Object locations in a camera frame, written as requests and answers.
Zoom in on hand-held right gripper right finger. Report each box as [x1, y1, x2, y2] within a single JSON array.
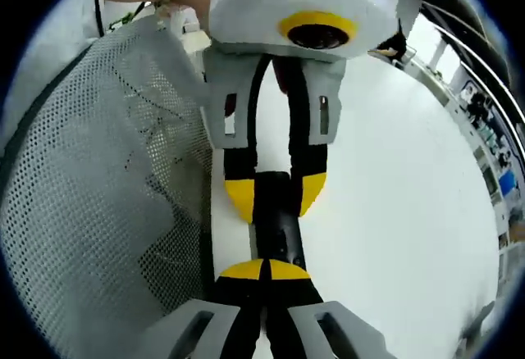
[[266, 258, 397, 359]]

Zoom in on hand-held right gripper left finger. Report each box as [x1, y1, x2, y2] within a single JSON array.
[[145, 258, 268, 359]]

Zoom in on black remote control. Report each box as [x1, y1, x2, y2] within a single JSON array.
[[252, 170, 308, 272]]

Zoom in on small black object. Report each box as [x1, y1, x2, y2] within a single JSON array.
[[368, 30, 408, 59]]

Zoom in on white mesh laundry basket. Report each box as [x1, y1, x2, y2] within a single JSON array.
[[0, 18, 217, 359]]

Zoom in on long white counter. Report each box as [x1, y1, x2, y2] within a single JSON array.
[[409, 53, 525, 294]]

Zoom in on blue mat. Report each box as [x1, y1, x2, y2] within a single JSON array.
[[497, 170, 518, 197]]

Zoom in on green thin cable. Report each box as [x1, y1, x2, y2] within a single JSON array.
[[107, 1, 165, 32]]

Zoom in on black thin cable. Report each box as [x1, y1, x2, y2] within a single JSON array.
[[93, 0, 107, 39]]

